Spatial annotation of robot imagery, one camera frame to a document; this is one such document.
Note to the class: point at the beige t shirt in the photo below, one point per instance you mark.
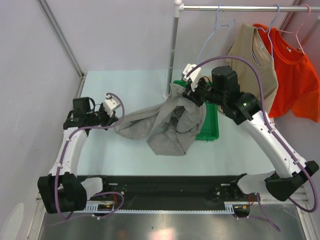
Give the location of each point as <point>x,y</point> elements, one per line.
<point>248,45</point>

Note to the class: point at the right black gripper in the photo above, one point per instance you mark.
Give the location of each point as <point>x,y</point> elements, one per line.
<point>193,95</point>

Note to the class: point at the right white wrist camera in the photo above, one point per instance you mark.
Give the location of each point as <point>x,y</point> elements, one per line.
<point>191,75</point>

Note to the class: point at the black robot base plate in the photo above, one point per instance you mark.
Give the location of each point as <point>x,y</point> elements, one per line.
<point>173,193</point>

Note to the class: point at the grey t shirt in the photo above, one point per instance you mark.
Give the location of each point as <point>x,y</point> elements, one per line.
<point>170,127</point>

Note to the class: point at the aluminium corner post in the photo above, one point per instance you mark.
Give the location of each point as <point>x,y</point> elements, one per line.
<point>58,32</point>

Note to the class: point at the empty light blue hanger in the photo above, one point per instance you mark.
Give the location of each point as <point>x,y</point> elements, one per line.
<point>218,36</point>

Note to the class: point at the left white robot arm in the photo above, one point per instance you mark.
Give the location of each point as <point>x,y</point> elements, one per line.
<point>61,190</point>

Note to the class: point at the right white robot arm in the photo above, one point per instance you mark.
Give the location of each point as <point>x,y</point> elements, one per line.
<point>291,170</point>

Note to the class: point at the blue hanger with beige shirt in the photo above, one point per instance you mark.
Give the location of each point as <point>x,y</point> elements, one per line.
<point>267,33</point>

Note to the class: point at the aluminium frame rail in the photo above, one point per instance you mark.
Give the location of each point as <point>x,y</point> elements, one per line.
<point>299,197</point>

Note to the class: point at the white slotted cable duct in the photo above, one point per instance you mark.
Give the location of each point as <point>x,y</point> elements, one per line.
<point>228,209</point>

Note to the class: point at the green plastic bin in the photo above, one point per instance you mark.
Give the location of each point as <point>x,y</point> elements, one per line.
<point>210,128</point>

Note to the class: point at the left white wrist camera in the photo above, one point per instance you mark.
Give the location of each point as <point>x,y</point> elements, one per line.
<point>110,104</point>

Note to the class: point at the metal clothes rack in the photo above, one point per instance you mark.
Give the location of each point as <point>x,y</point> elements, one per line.
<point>179,7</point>

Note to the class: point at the orange t shirt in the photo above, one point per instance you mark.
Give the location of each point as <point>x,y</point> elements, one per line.
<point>298,82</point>

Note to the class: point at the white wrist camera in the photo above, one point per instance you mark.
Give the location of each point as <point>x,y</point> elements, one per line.
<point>191,75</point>
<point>110,104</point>

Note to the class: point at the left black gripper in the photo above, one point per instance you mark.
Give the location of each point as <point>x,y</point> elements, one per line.
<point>110,120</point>

